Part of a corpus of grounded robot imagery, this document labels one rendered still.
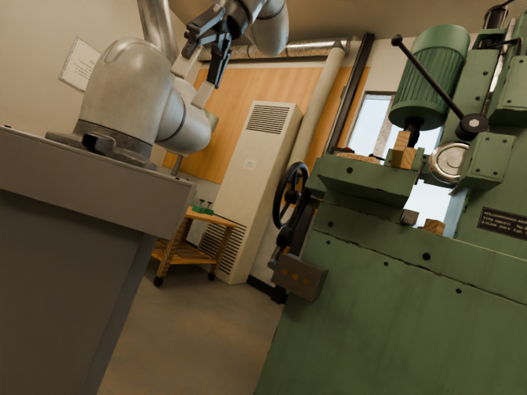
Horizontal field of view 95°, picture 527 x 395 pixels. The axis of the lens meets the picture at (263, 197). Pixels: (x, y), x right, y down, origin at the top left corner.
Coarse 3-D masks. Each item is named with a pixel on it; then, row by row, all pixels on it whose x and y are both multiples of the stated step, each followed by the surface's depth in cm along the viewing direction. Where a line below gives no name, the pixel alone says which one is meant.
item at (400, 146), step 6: (402, 132) 46; (408, 132) 45; (396, 138) 46; (402, 138) 45; (408, 138) 45; (396, 144) 46; (402, 144) 45; (396, 150) 46; (402, 150) 45; (396, 156) 48; (402, 156) 47; (396, 162) 51
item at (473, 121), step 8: (392, 40) 80; (400, 40) 79; (400, 48) 79; (408, 56) 77; (416, 64) 75; (424, 72) 74; (432, 80) 72; (440, 88) 71; (448, 96) 70; (448, 104) 70; (456, 112) 68; (464, 120) 65; (472, 120) 64; (480, 120) 64; (456, 128) 68; (464, 128) 65; (472, 128) 64; (480, 128) 63; (464, 136) 66; (472, 136) 65
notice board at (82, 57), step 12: (72, 48) 234; (84, 48) 241; (72, 60) 236; (84, 60) 244; (96, 60) 252; (60, 72) 232; (72, 72) 238; (84, 72) 246; (72, 84) 241; (84, 84) 249
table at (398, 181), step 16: (336, 160) 59; (352, 160) 58; (320, 176) 61; (336, 176) 58; (352, 176) 57; (368, 176) 55; (384, 176) 54; (400, 176) 53; (320, 192) 84; (352, 192) 66; (368, 192) 59; (384, 192) 54; (400, 192) 52
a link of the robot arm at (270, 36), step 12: (216, 0) 70; (252, 24) 66; (264, 24) 63; (276, 24) 64; (288, 24) 68; (252, 36) 69; (264, 36) 67; (276, 36) 67; (288, 36) 72; (264, 48) 71; (276, 48) 71
